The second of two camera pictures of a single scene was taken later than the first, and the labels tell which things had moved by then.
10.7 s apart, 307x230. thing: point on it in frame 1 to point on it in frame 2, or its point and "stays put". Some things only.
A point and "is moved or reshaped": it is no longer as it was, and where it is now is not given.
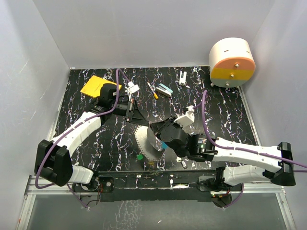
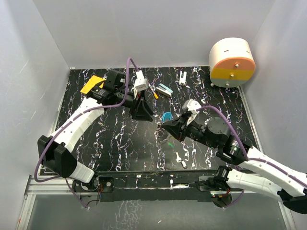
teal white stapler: (164, 90) stays put
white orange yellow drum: (231, 63) stays put
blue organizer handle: (164, 145) to (167, 116)
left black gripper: (135, 116) to (140, 109)
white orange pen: (156, 96) stays put
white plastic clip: (183, 80) stays put
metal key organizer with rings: (147, 146) is moved or reshaped
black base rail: (160, 185) stays put
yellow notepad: (94, 86) stays put
